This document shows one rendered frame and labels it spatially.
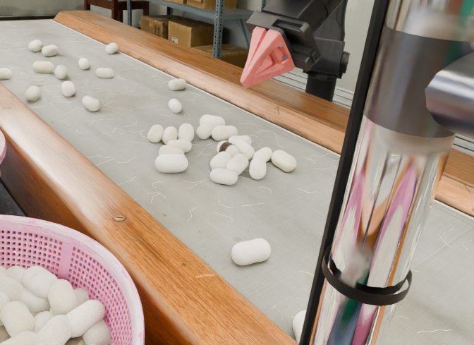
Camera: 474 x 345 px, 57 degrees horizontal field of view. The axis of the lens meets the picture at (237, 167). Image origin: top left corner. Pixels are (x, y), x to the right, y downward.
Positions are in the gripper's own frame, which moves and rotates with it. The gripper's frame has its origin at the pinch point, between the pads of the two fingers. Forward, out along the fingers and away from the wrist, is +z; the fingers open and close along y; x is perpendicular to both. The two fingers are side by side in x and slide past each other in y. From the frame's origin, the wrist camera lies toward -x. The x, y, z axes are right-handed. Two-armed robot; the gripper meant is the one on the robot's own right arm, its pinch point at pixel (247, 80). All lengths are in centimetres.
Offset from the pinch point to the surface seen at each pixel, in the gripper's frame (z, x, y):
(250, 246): 18.4, -7.7, 22.1
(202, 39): -92, 138, -214
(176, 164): 15.8, -5.0, 5.8
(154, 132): 13.8, -3.7, -2.9
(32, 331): 32.9, -16.2, 17.9
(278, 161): 7.4, 2.4, 11.1
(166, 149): 15.0, -4.7, 2.5
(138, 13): -109, 158, -348
